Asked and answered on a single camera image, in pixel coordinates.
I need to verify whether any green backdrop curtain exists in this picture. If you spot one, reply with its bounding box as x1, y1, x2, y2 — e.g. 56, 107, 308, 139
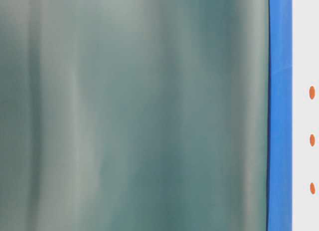
0, 0, 269, 231

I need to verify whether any middle orange mark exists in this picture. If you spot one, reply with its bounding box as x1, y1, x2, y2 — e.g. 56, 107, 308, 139
310, 134, 316, 147

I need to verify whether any large white board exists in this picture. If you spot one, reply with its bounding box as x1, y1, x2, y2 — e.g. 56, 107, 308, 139
293, 0, 319, 231

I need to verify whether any orange mark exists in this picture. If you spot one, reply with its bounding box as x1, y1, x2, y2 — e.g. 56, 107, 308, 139
309, 86, 316, 100
310, 182, 316, 194
310, 134, 316, 147

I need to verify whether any blue table cloth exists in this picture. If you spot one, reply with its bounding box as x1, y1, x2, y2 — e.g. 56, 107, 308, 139
267, 0, 293, 231

